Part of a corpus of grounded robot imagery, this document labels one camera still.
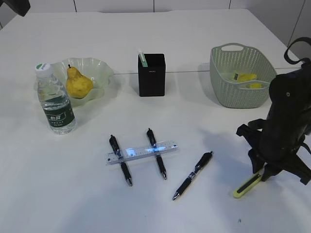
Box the black pen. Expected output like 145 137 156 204
109 134 133 186
172 151 213 200
146 128 167 180

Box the clear plastic ruler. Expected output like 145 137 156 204
105 140 178 165

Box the black square pen holder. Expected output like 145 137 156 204
138 53 166 97

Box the teal utility knife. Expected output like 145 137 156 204
138 50 148 67

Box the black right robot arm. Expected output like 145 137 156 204
236 51 311 185

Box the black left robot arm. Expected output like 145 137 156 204
0 0 31 17

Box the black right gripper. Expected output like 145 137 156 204
236 118 311 185

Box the clear water bottle green label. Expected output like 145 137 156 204
35 63 76 134

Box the green plastic woven basket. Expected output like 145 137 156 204
209 43 276 108

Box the yellow utility knife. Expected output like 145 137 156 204
233 170 262 199

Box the yellow pear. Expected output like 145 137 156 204
66 65 94 99

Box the yellow waste paper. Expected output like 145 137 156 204
228 71 270 89

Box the green wavy glass plate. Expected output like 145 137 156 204
51 58 114 107

